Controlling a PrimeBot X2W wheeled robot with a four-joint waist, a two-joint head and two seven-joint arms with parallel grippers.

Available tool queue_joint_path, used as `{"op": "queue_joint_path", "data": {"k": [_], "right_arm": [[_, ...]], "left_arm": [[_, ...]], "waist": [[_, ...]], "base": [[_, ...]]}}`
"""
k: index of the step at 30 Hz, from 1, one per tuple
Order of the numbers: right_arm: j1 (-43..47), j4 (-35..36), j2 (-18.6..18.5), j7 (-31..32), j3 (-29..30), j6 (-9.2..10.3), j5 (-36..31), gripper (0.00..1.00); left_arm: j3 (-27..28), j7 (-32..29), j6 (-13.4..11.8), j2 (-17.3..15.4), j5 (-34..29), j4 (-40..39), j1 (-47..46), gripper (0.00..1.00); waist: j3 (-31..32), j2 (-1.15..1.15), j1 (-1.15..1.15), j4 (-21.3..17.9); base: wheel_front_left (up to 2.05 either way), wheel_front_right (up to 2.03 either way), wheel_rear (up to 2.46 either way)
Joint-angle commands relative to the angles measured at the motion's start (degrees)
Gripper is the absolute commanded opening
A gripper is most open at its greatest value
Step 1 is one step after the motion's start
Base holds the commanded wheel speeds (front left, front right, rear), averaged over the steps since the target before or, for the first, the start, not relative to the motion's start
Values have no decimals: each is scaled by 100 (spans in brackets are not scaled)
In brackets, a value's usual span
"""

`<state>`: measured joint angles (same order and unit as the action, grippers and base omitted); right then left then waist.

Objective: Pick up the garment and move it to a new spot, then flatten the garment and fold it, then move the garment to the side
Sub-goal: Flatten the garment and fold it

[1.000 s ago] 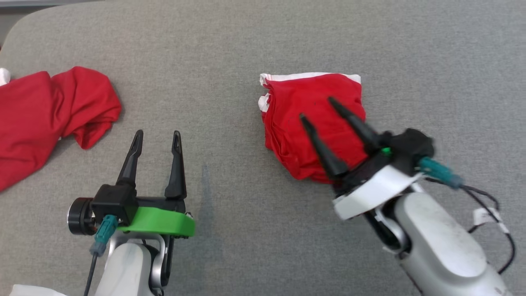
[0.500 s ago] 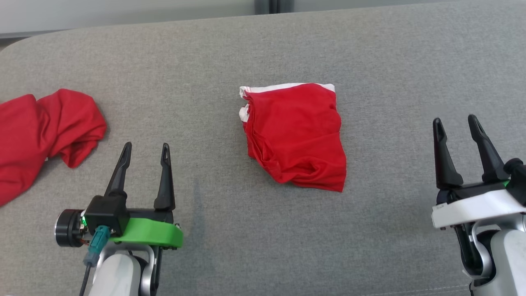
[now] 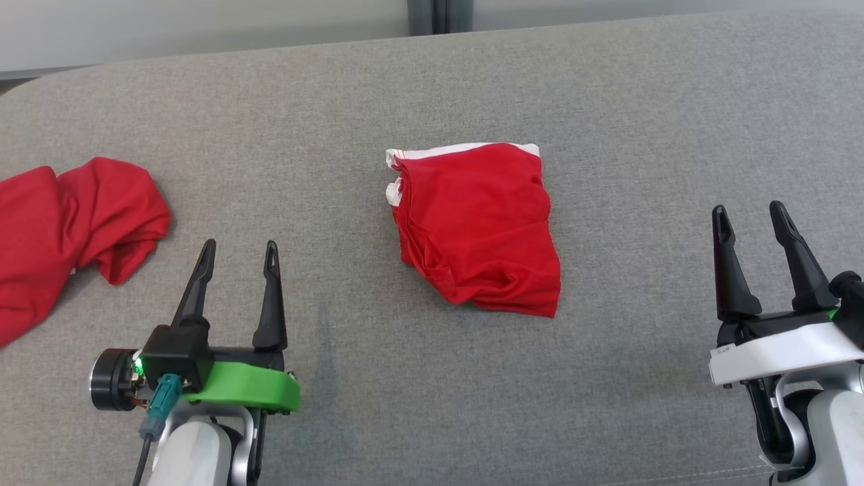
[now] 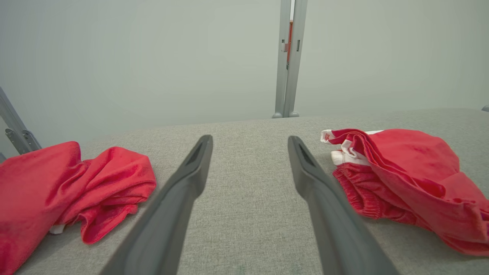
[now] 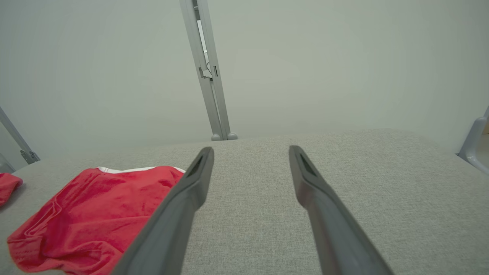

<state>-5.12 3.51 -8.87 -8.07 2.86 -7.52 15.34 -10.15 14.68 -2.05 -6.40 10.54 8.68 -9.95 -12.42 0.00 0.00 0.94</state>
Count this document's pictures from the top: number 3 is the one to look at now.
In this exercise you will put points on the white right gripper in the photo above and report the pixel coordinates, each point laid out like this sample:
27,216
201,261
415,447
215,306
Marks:
783,351

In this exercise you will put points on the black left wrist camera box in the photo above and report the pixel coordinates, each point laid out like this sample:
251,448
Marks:
175,354

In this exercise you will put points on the red Bulls basketball shorts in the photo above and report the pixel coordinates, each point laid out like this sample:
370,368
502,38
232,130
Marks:
479,223

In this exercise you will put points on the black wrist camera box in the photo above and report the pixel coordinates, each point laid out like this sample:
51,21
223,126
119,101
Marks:
175,354
852,304

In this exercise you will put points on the red Bulls basketball jersey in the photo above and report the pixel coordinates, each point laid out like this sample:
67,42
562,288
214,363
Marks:
61,223

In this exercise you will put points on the grey fabric sofa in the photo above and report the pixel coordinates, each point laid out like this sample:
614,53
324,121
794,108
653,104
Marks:
432,88

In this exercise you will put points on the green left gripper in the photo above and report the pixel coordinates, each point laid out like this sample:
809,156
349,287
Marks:
250,388

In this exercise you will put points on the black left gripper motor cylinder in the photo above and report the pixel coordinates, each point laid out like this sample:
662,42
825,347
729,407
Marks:
108,378

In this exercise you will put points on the grey upright post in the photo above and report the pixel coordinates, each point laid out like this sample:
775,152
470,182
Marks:
422,17

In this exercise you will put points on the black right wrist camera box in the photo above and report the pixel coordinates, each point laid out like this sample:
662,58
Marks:
852,304

